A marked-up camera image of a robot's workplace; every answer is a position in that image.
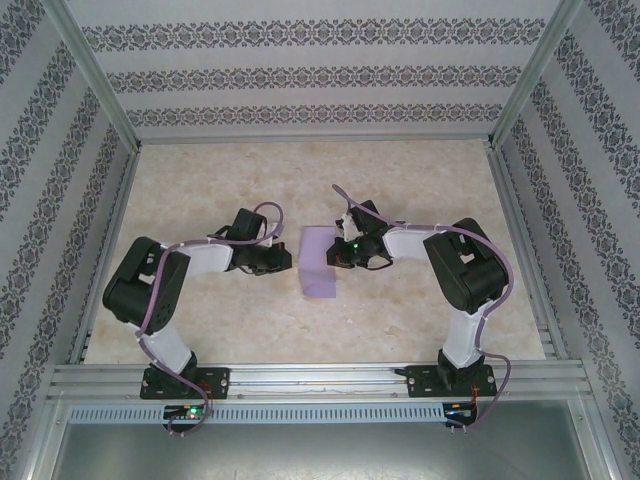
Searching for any purple paper sheet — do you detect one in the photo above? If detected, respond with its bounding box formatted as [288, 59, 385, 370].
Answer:
[297, 225, 338, 300]

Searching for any grey metal sheet panel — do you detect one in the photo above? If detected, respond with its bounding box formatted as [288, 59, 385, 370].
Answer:
[47, 399, 609, 480]

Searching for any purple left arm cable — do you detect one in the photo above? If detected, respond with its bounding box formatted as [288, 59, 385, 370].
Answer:
[137, 201, 285, 439]

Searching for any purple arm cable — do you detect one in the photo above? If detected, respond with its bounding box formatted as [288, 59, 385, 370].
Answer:
[137, 201, 285, 439]
[332, 183, 516, 434]

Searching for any thin aluminium wall-foot rail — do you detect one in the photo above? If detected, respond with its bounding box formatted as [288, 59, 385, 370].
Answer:
[135, 133, 495, 147]

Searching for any long aluminium mounting rail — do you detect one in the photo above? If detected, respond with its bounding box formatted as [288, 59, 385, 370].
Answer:
[47, 358, 594, 404]

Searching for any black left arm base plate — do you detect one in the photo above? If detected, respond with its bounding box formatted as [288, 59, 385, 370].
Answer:
[139, 366, 232, 401]

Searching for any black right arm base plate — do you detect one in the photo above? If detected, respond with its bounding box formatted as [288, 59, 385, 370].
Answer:
[407, 364, 499, 400]

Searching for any aluminium side rail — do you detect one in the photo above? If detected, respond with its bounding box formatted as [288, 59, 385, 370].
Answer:
[67, 147, 141, 366]
[487, 147, 569, 361]

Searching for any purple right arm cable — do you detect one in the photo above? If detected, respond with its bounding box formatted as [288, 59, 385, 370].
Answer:
[332, 183, 516, 434]

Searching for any grey slotted cable duct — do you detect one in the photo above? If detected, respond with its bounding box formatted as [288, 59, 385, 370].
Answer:
[67, 402, 447, 426]

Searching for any aluminium frame post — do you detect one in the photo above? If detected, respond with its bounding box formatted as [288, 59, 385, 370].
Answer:
[487, 0, 585, 151]
[42, 0, 145, 151]

